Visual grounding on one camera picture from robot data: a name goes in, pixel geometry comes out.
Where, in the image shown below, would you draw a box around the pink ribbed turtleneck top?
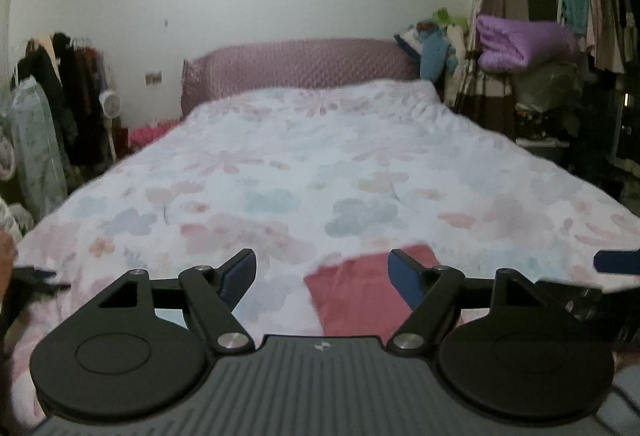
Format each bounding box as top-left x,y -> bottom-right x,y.
304,253 -> 411,342

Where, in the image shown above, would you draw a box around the hanging clothes in closet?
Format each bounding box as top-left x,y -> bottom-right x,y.
556,0 -> 639,75

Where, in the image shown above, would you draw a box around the dark clothes on rack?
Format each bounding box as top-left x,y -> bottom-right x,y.
17,32 -> 110,190

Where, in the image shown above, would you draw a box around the floral fleece bed blanket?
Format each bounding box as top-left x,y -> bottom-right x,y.
6,80 -> 639,434

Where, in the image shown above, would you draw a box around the magenta cloth pile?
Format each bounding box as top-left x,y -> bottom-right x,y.
128,122 -> 176,151

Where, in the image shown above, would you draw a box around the white standing fan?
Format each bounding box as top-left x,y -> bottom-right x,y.
100,89 -> 122,162

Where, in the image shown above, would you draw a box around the pink quilted headboard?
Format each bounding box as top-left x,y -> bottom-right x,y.
180,38 -> 419,115

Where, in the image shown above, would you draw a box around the blue plush toy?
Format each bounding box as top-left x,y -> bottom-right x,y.
416,20 -> 458,83

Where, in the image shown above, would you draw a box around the purple folded quilt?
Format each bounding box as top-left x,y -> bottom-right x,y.
476,14 -> 580,74

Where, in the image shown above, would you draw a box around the wall socket plate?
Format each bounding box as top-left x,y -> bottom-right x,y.
144,72 -> 163,85

